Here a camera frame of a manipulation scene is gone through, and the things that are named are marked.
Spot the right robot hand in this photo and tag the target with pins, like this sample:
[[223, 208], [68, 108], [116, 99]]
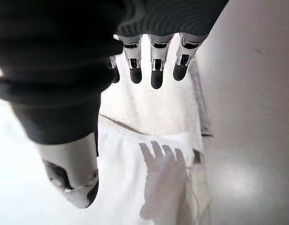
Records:
[[64, 58]]

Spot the white bed sheet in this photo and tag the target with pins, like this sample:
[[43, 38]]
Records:
[[88, 178]]

